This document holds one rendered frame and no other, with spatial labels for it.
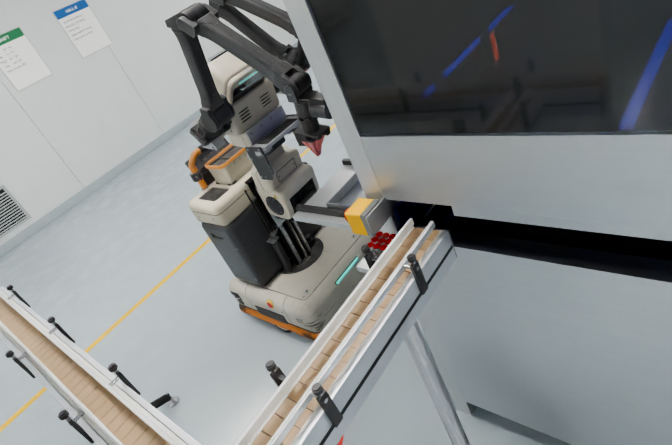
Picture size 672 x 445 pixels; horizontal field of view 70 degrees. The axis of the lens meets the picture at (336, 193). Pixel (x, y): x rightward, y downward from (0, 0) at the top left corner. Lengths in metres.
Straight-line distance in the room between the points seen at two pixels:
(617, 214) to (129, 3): 6.34
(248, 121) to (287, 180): 0.32
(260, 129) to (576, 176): 1.31
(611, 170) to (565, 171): 0.08
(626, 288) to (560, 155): 0.34
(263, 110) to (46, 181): 4.51
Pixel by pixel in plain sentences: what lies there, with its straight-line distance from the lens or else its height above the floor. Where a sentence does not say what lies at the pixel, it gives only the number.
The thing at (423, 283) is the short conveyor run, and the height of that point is 0.91.
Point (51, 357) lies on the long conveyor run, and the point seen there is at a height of 0.93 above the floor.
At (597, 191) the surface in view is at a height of 1.09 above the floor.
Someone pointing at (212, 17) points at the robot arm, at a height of 1.56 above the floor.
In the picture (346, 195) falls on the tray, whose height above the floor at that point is 0.88.
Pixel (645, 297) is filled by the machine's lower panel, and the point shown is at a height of 0.82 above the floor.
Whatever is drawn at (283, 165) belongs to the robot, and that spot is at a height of 0.87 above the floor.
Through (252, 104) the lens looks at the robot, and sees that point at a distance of 1.97.
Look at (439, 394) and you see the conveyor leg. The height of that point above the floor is 0.51.
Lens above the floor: 1.69
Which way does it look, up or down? 29 degrees down
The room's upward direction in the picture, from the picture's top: 25 degrees counter-clockwise
